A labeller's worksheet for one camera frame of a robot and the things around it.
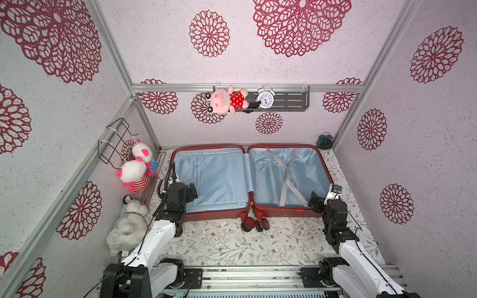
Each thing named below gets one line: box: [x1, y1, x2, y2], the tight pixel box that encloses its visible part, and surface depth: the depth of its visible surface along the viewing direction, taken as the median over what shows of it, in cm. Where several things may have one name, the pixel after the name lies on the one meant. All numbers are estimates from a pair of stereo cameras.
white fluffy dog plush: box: [106, 194, 150, 257], surface depth 80 cm
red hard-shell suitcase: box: [169, 144, 335, 233], surface depth 100 cm
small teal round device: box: [316, 131, 333, 150], surface depth 120 cm
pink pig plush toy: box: [205, 85, 250, 115], surface depth 87 cm
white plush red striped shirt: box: [116, 160, 150, 193], surface depth 87 cm
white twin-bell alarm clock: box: [255, 84, 276, 109], surface depth 92 cm
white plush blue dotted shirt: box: [132, 138, 158, 177], surface depth 95 cm
